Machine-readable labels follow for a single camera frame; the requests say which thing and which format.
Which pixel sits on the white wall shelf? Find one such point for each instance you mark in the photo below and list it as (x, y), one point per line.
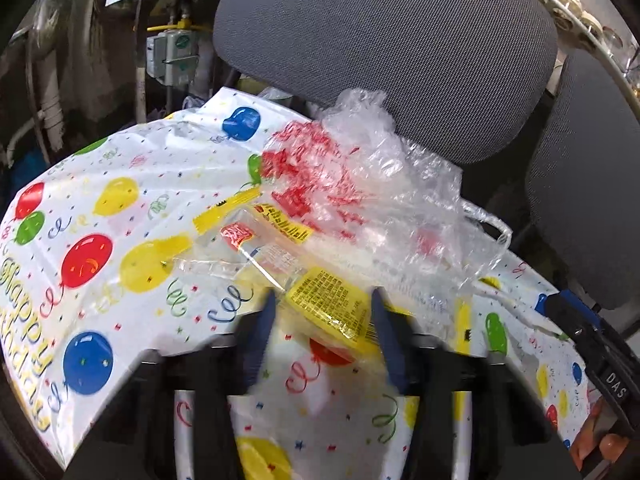
(590, 42)

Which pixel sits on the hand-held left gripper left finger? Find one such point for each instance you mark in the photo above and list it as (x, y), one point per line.
(265, 330)

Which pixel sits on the grey gas meter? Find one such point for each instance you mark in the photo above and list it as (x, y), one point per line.
(172, 55)

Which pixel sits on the glass jar with lid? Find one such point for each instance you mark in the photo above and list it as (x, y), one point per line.
(614, 39)
(589, 22)
(566, 4)

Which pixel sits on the white plastic utensil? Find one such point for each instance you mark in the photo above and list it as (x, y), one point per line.
(525, 312)

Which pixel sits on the clear wrapper with yellow label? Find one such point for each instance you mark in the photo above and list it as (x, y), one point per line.
(325, 305)

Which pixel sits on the white drain pipe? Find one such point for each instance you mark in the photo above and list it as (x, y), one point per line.
(50, 100)

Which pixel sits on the balloon print tablecloth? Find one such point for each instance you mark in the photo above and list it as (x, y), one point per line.
(125, 200)

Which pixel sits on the yellow striped clear wrapper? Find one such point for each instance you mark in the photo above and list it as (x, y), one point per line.
(220, 212)

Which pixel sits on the person's right hand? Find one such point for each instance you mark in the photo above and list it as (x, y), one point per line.
(607, 447)

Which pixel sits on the grey fabric chair back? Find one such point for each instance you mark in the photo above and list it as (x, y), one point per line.
(380, 50)

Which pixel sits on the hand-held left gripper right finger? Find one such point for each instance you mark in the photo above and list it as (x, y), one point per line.
(387, 335)

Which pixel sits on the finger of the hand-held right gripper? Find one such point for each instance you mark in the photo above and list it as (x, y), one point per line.
(567, 305)

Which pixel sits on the clear crumpled plastic bag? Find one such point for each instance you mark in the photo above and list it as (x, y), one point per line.
(390, 170)

